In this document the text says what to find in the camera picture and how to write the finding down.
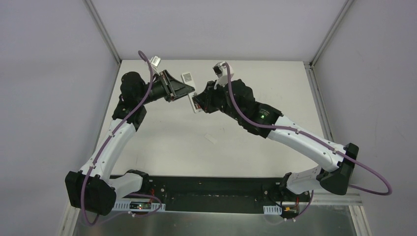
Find white remote control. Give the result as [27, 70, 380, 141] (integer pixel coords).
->
[181, 72, 200, 114]

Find white battery compartment cover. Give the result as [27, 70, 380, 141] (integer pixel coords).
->
[204, 133, 217, 145]

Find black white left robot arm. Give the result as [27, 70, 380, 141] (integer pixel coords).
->
[65, 70, 195, 216]

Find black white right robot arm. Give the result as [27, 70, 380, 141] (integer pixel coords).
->
[192, 80, 358, 202]

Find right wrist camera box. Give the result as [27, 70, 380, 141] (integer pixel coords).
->
[213, 61, 234, 89]

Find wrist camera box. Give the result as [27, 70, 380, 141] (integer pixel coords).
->
[150, 56, 161, 68]
[213, 61, 234, 89]

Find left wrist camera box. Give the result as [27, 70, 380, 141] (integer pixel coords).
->
[150, 56, 161, 68]

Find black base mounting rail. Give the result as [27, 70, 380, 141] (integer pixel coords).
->
[113, 176, 310, 215]

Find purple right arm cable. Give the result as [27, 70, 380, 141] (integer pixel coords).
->
[222, 62, 392, 222]

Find aluminium frame rail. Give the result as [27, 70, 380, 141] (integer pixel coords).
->
[59, 60, 372, 236]

